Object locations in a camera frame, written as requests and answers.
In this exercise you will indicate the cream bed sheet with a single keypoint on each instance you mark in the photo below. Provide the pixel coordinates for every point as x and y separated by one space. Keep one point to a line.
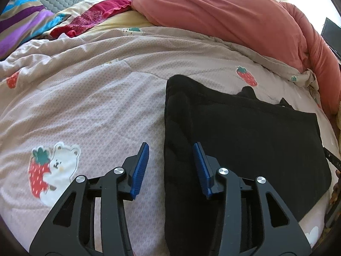
128 21

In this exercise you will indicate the striped colourful pillow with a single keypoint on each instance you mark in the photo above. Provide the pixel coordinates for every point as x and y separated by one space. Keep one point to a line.
21 18

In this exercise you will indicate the red ruffled cloth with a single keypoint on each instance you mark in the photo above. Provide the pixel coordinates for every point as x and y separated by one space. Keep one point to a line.
101 13

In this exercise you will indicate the black monitor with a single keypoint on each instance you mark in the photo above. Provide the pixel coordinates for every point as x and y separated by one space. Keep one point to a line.
333 37

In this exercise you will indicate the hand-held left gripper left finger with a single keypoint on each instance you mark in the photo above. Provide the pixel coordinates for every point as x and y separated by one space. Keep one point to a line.
140 170

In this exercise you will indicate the pink duvet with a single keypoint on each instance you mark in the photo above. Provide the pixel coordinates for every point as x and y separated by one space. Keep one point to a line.
226 13

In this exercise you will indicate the black sweater with orange patches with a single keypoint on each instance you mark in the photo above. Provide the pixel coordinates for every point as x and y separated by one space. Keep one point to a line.
239 128

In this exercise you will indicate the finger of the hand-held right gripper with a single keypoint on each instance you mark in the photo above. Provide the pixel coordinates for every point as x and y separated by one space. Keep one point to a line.
331 157

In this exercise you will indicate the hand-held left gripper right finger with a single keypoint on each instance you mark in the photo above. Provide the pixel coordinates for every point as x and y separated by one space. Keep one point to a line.
201 170

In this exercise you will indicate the strawberry print blanket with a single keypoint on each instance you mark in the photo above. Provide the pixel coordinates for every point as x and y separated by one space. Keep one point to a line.
93 98

